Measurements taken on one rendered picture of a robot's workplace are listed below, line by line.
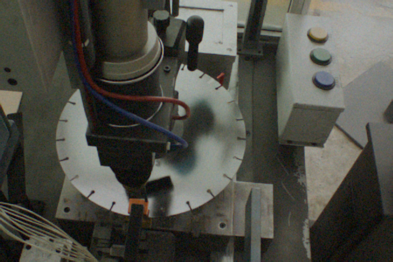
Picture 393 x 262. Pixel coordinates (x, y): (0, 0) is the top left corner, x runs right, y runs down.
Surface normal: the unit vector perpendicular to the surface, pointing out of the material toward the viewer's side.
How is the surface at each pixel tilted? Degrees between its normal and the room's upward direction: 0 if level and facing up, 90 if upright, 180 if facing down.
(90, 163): 0
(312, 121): 90
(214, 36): 0
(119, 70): 76
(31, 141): 0
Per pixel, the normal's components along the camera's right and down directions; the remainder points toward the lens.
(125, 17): 0.36, 0.78
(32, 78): -0.07, 0.81
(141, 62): 0.61, 0.50
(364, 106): 0.06, -0.57
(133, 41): 0.62, 0.66
